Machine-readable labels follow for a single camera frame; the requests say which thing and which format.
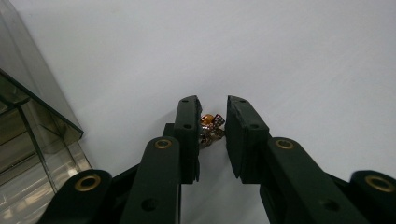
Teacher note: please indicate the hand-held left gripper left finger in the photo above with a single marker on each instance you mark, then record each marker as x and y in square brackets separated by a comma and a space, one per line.
[186, 140]

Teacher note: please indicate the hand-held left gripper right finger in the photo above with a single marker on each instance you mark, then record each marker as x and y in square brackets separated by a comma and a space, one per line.
[246, 143]

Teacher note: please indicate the shiny gold candy wrapper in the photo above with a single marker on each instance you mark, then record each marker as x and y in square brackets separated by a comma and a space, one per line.
[210, 128]

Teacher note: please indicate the smoky transparent drawer box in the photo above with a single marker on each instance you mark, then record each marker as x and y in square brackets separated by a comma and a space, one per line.
[25, 149]

